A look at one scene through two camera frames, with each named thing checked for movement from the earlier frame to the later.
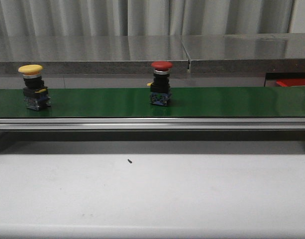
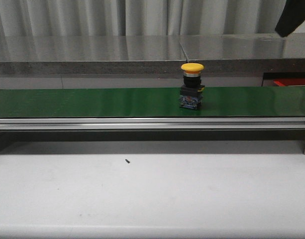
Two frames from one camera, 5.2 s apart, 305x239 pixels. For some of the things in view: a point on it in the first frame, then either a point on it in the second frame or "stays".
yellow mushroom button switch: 35,93 to 191,94
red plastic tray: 294,82 stays
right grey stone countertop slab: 259,53 stays
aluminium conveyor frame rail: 151,123 stays
